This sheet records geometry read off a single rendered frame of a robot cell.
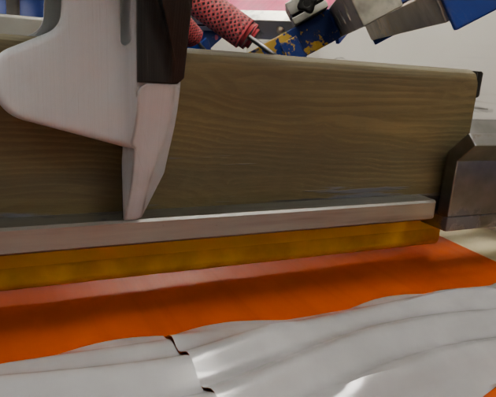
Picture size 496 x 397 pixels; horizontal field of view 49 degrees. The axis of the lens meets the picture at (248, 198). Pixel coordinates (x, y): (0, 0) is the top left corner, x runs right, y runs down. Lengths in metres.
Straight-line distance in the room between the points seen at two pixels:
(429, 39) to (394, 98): 2.74
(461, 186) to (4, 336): 0.22
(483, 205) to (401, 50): 2.85
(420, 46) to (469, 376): 2.88
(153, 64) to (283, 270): 0.13
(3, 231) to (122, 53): 0.07
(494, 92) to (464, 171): 2.40
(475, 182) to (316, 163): 0.09
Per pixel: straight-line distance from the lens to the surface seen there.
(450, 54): 2.89
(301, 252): 0.28
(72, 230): 0.21
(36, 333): 0.22
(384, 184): 0.28
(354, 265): 0.30
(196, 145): 0.23
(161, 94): 0.19
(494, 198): 0.32
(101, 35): 0.20
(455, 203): 0.30
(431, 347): 0.22
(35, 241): 0.21
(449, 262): 0.33
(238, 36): 0.87
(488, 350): 0.22
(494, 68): 2.71
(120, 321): 0.22
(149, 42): 0.19
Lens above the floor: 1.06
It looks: 15 degrees down
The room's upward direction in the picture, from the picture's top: 4 degrees clockwise
